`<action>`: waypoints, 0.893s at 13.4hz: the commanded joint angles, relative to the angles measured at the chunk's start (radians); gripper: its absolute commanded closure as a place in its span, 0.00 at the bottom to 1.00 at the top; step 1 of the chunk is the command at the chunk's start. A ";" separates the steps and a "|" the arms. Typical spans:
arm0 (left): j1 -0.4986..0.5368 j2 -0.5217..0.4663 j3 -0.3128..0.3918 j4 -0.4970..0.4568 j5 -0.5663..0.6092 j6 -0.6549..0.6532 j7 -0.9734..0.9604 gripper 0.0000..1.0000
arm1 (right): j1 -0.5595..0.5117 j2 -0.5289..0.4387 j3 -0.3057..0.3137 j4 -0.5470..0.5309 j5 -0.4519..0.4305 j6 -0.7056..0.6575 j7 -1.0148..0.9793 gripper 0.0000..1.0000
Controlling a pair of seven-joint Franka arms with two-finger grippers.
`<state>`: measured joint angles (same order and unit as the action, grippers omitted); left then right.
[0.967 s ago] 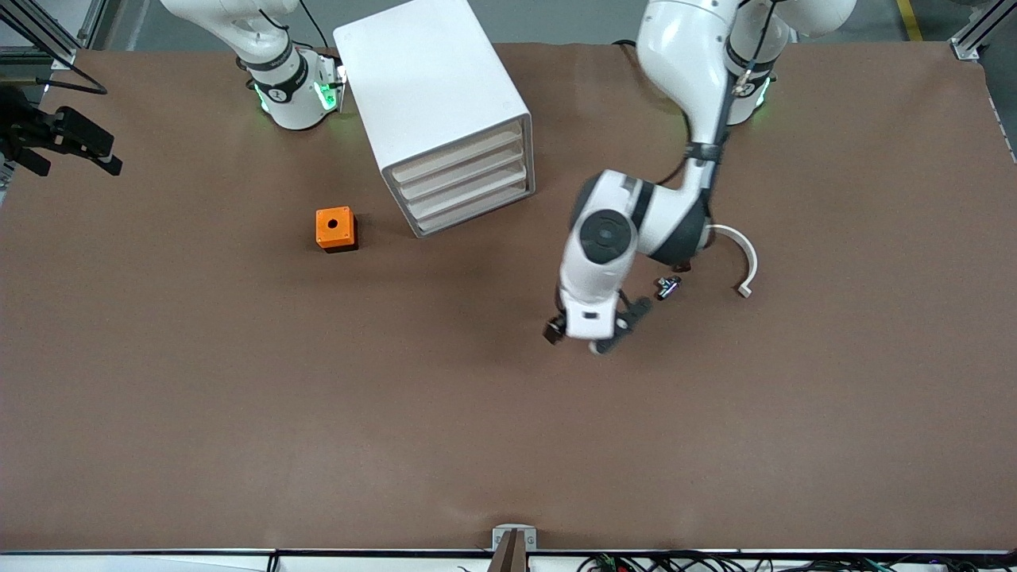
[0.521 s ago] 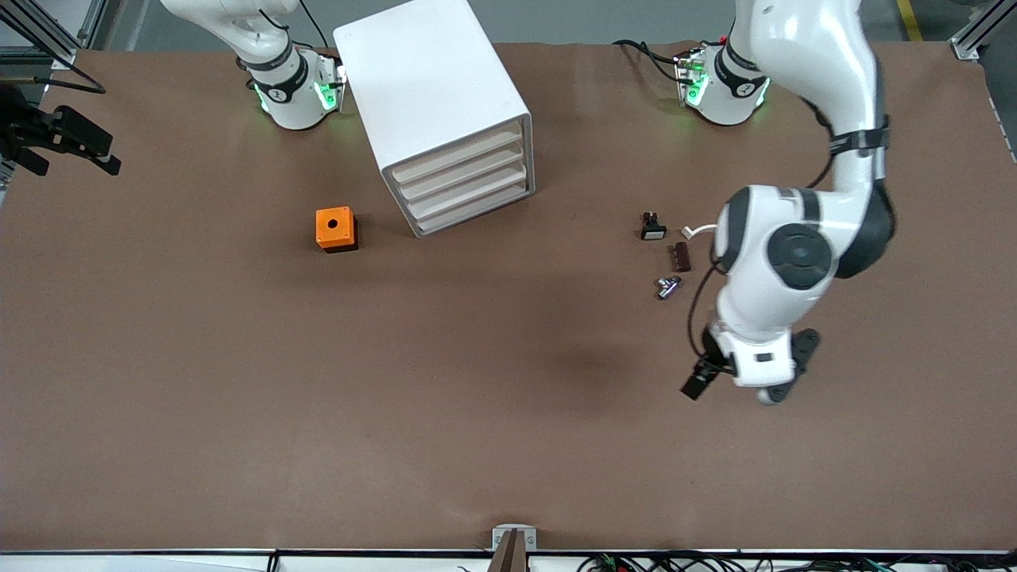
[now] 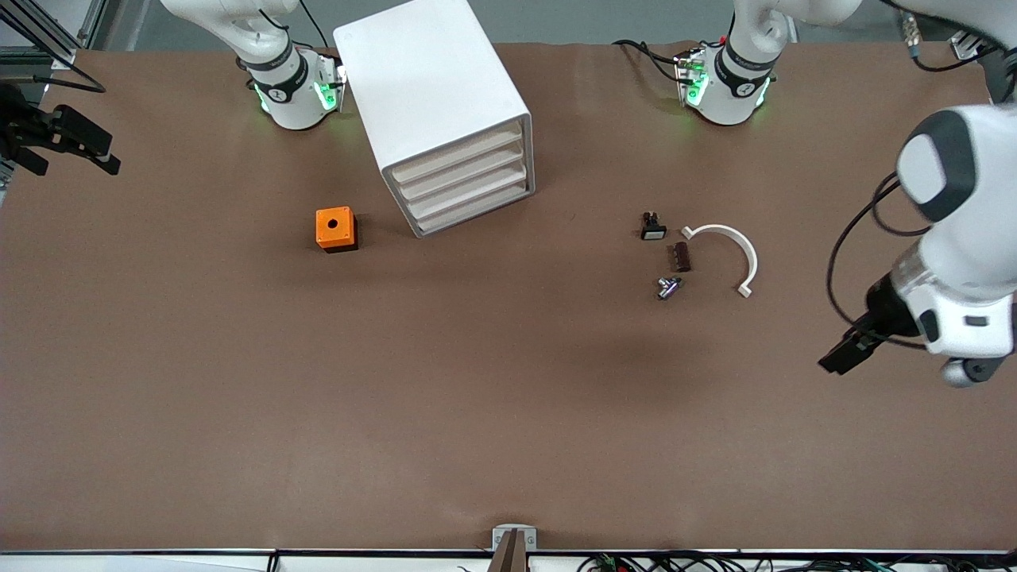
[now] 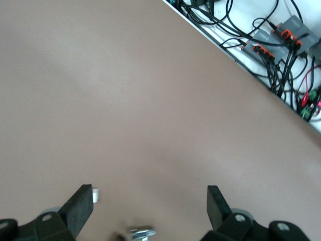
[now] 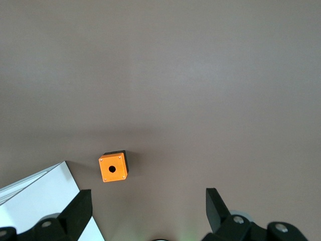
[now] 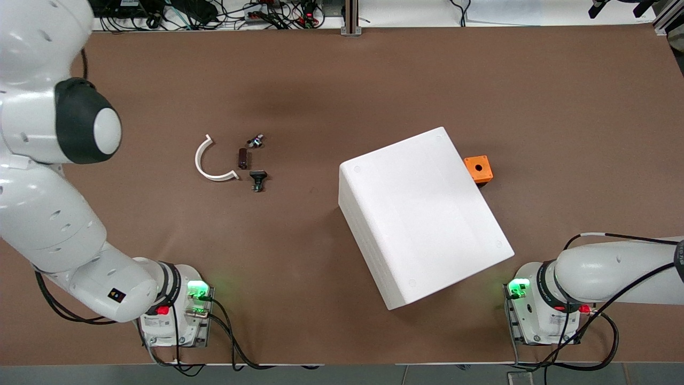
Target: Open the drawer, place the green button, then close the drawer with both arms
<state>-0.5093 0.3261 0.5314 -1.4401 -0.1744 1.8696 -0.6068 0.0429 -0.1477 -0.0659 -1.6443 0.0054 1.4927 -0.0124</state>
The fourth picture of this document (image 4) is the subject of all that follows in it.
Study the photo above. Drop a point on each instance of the grey adapter box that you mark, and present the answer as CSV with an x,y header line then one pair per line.
x,y
316,49

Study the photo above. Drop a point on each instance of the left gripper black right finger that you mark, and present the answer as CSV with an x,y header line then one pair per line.
x,y
215,208

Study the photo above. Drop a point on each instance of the brown table cover sheet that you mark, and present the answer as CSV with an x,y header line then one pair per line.
x,y
100,100

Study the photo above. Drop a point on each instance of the red crocodile clip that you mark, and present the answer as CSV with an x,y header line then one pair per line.
x,y
304,100

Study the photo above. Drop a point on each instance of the dark brown rectangular block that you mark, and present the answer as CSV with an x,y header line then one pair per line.
x,y
119,237

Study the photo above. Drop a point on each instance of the silver metal T-bolt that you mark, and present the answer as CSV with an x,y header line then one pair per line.
x,y
140,233

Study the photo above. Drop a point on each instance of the grey usb hub orange ports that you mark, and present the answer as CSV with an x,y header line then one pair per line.
x,y
294,22
280,51
263,35

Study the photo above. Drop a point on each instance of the pink connector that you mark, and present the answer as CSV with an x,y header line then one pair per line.
x,y
319,103

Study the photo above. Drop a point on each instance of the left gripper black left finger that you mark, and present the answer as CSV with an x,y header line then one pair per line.
x,y
75,208

